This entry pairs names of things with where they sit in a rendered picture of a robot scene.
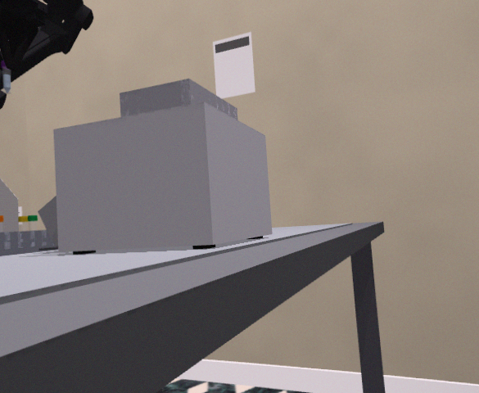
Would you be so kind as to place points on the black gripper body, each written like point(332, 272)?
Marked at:
point(30, 10)

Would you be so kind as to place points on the small tube with violet cap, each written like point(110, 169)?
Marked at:
point(6, 78)

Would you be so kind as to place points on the grey bench mat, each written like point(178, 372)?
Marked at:
point(33, 274)

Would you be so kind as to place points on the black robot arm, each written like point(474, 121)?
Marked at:
point(56, 36)

